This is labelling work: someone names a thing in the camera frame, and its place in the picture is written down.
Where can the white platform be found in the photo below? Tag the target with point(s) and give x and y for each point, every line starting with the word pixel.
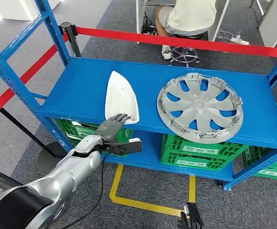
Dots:
pixel 9 9

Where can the white power strip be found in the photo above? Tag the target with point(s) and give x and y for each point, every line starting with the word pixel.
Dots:
pixel 240 40

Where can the grey wheel hubcap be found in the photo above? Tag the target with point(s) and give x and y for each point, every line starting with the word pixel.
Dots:
pixel 200 106

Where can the black pole with round base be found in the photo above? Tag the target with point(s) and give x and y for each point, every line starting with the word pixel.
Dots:
pixel 48 158

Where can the white triangular plastic part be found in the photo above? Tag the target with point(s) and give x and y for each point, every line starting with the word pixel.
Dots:
pixel 120 94

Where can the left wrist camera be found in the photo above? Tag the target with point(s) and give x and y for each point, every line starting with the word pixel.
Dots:
pixel 129 148

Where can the person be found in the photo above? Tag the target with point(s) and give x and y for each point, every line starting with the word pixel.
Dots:
pixel 191 15

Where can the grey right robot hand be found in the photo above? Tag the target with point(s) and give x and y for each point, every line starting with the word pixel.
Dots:
pixel 193 216

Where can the black stool with chrome base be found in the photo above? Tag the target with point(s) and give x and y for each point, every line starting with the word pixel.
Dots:
pixel 184 54

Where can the blue metal shelf rack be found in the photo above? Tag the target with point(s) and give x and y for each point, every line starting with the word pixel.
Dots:
pixel 85 85

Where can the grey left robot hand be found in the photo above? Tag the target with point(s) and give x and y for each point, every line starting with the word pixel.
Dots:
pixel 108 129

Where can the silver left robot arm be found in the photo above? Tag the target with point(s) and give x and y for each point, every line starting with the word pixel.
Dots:
pixel 64 177

